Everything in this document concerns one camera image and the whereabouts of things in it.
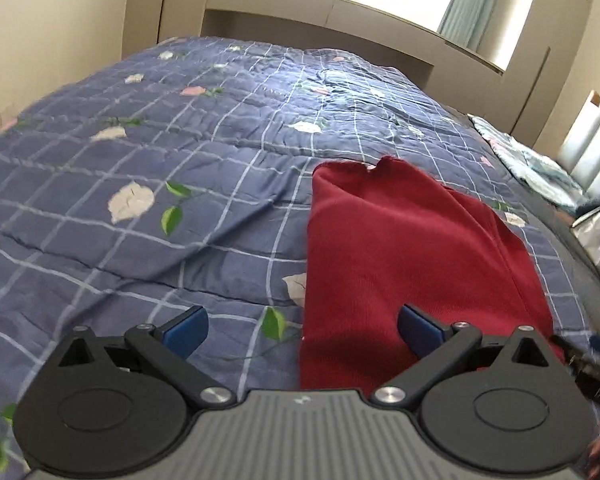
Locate light floral pillow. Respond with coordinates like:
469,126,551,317
468,114,585,214

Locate teal curtain right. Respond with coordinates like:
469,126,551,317
438,0,496,51

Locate beige tall cabinet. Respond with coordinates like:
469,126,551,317
474,0,600,149
122,0,207,58

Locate beige tall cabinet left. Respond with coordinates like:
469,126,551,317
122,0,207,58

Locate beige tall cabinet right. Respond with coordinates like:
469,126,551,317
474,0,600,149

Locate beige bed headboard shelf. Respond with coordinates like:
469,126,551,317
202,0,504,88

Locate dark red knit sweater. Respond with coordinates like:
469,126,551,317
299,157,554,393

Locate blue plaid floral quilt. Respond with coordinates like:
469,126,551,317
0,38,600,479

